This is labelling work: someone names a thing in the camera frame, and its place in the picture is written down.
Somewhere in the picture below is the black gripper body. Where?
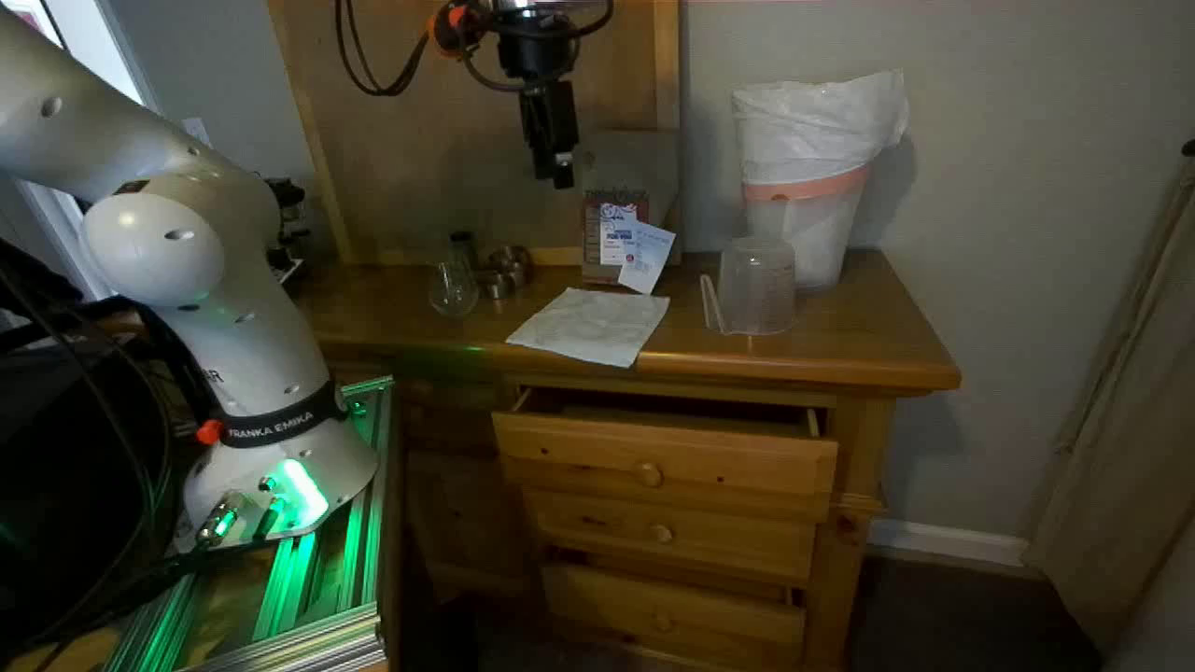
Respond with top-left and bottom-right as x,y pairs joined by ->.
491,22 -> 587,158

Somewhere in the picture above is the light blue cloth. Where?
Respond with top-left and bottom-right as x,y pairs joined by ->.
505,282 -> 671,374

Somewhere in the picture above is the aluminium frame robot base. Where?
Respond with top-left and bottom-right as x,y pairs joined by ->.
92,374 -> 399,672

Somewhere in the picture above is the white blue paper packet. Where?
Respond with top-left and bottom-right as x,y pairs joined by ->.
597,203 -> 679,299

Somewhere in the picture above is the wooden back board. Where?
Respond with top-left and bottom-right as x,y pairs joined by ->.
266,0 -> 687,269

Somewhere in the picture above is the clear stemless glass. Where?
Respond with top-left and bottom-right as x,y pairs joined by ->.
424,231 -> 484,322

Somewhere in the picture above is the translucent plastic measuring pitcher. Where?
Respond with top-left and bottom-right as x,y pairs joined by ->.
696,236 -> 801,340

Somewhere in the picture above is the trash bin with white bag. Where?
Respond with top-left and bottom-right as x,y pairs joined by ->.
728,68 -> 915,294

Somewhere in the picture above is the wooden dresser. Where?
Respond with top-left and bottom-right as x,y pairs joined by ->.
295,246 -> 967,672

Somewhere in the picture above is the open wooden drawer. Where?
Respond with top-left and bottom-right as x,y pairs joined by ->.
488,383 -> 843,508

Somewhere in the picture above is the wooden drawer with knob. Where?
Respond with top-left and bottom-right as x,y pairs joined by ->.
536,561 -> 811,666
519,485 -> 821,587

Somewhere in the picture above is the black equipment box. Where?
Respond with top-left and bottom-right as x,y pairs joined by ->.
0,239 -> 184,658

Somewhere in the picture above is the beige door panel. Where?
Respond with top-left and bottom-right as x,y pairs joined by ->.
1024,144 -> 1195,658

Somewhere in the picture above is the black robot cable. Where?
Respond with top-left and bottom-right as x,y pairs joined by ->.
327,0 -> 435,99

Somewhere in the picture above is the black camera on stand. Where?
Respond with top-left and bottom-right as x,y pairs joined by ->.
260,175 -> 337,289

